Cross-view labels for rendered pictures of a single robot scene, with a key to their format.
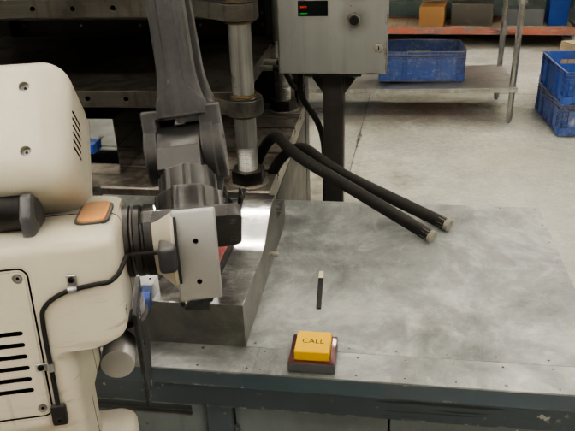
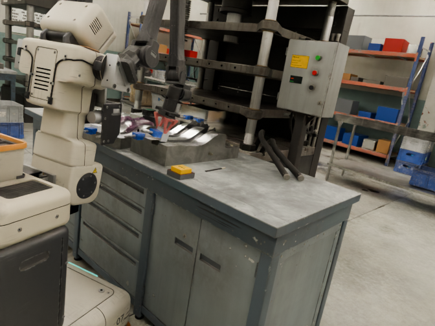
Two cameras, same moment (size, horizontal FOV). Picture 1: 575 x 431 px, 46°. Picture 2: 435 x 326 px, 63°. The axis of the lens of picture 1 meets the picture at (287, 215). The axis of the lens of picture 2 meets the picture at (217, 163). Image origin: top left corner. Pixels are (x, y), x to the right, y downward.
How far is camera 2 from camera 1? 0.93 m
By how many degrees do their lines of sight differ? 31
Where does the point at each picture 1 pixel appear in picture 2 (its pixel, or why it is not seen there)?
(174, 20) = (152, 11)
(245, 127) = (249, 123)
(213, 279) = (111, 80)
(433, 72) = not seen: outside the picture
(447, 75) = not seen: outside the picture
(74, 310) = (63, 66)
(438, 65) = not seen: outside the picture
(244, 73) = (255, 97)
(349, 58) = (305, 105)
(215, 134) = (146, 47)
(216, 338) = (157, 159)
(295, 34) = (286, 90)
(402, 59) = (426, 175)
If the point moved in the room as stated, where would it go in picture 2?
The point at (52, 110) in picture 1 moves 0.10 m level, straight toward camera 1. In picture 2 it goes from (88, 13) to (69, 6)
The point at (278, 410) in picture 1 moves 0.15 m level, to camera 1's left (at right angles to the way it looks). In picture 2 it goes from (166, 198) to (140, 188)
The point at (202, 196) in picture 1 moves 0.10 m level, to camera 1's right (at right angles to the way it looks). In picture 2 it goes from (123, 56) to (144, 60)
